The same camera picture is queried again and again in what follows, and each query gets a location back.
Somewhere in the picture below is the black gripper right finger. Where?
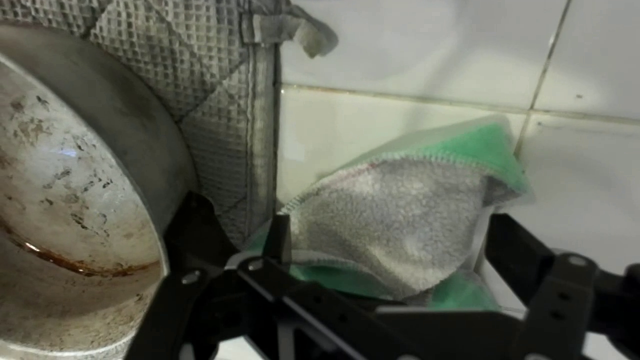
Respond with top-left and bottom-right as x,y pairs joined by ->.
399,211 -> 640,360

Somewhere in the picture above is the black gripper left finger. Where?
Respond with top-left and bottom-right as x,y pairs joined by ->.
124,191 -> 404,360

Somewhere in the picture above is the metal saucepan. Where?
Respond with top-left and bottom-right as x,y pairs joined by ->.
0,21 -> 200,357

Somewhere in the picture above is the grey quilted pot holder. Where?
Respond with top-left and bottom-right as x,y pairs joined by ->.
0,0 -> 341,251

